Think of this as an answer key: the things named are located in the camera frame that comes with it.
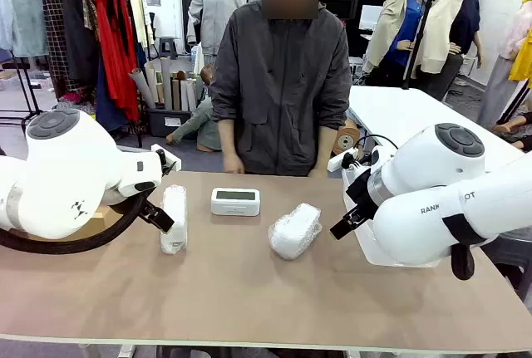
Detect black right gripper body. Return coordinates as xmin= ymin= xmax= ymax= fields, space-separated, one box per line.
xmin=343 ymin=165 xmax=382 ymax=221

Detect slim bubble-wrapped clock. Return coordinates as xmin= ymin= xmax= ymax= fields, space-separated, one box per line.
xmin=160 ymin=184 xmax=189 ymax=256

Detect bulky bubble-wrapped clock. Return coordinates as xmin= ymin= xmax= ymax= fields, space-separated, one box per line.
xmin=268 ymin=203 xmax=323 ymax=261

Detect white digital clock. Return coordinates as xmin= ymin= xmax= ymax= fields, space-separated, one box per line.
xmin=210 ymin=187 xmax=261 ymax=217

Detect person's left forearm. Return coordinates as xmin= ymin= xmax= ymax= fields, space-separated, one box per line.
xmin=317 ymin=126 xmax=337 ymax=170

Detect person's right forearm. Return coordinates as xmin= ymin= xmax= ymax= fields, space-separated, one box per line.
xmin=217 ymin=119 xmax=240 ymax=159

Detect person's right hand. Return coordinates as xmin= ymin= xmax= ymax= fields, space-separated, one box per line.
xmin=223 ymin=152 xmax=246 ymax=176

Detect clear plastic container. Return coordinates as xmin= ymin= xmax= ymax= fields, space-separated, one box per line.
xmin=341 ymin=166 xmax=444 ymax=269

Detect brown cardboard box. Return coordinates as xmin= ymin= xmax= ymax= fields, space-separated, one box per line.
xmin=68 ymin=204 xmax=126 ymax=245

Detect white work table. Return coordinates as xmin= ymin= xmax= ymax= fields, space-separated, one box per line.
xmin=347 ymin=85 xmax=527 ymax=168

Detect dark grey storage bin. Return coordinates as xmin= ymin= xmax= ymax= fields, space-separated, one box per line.
xmin=147 ymin=107 xmax=196 ymax=139

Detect mannequin in green clothes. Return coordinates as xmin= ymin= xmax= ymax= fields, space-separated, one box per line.
xmin=165 ymin=65 xmax=222 ymax=154

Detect white computer case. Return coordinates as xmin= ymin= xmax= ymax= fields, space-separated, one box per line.
xmin=348 ymin=56 xmax=366 ymax=81

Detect person in grey jacket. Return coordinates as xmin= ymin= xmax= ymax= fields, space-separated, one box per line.
xmin=209 ymin=0 xmax=352 ymax=178

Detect brown paper roll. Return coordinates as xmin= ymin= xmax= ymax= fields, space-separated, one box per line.
xmin=171 ymin=71 xmax=183 ymax=112

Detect grey leaning paper roll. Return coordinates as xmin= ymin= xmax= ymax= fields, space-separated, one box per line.
xmin=128 ymin=67 xmax=156 ymax=110

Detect cream paper roll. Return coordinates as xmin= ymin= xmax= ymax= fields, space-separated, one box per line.
xmin=144 ymin=61 xmax=161 ymax=105

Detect tall grey paper roll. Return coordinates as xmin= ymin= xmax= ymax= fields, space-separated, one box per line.
xmin=160 ymin=56 xmax=174 ymax=111

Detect black clothes rack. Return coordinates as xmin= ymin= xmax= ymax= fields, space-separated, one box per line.
xmin=0 ymin=0 xmax=145 ymax=148

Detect seated mannequin dark clothes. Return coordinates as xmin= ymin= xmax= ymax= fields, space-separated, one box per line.
xmin=492 ymin=100 xmax=532 ymax=152

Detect black tripod stand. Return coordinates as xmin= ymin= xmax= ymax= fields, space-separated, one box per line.
xmin=401 ymin=0 xmax=438 ymax=91

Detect mannequin with blue shirt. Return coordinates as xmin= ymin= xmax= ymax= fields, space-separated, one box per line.
xmin=363 ymin=0 xmax=430 ymax=87

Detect red hanging dress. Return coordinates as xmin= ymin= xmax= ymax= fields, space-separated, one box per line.
xmin=91 ymin=0 xmax=140 ymax=123

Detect mannequin with yellow garment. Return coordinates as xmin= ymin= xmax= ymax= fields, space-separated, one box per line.
xmin=476 ymin=0 xmax=532 ymax=129

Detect small dark step stool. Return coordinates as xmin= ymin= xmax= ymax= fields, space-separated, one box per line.
xmin=158 ymin=36 xmax=178 ymax=61

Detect white monitor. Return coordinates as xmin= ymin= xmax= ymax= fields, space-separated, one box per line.
xmin=358 ymin=4 xmax=384 ymax=32

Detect mannequin with navy shirt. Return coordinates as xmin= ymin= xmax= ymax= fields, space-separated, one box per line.
xmin=417 ymin=0 xmax=485 ymax=102

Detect black hanging garment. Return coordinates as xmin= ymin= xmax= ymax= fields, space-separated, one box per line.
xmin=62 ymin=0 xmax=101 ymax=86

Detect cream hanging garment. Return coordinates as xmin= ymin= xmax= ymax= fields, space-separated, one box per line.
xmin=126 ymin=0 xmax=155 ymax=50

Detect black checkered garment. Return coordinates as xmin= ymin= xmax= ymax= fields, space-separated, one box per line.
xmin=41 ymin=0 xmax=81 ymax=90

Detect person in grey hoodie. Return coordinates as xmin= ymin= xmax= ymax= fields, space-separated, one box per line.
xmin=186 ymin=0 xmax=248 ymax=58

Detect light blue jacket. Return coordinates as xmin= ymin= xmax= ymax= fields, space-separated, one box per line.
xmin=0 ymin=0 xmax=49 ymax=58

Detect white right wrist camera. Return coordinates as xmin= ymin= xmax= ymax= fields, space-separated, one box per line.
xmin=328 ymin=147 xmax=362 ymax=174

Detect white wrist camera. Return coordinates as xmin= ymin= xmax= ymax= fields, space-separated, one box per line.
xmin=328 ymin=147 xmax=362 ymax=174
xmin=150 ymin=143 xmax=183 ymax=171

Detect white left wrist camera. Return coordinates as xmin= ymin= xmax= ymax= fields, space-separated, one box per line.
xmin=150 ymin=143 xmax=183 ymax=171

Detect black left arm hose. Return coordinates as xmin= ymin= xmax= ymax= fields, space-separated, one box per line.
xmin=0 ymin=189 xmax=153 ymax=256

